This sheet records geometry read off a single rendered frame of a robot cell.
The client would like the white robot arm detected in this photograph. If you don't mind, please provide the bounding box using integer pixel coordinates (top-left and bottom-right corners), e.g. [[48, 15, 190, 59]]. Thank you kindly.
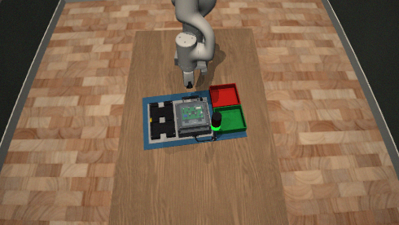
[[171, 0, 217, 75]]

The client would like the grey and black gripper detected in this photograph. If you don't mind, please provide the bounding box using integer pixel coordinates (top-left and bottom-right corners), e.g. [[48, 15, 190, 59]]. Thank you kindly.
[[182, 70, 194, 89]]

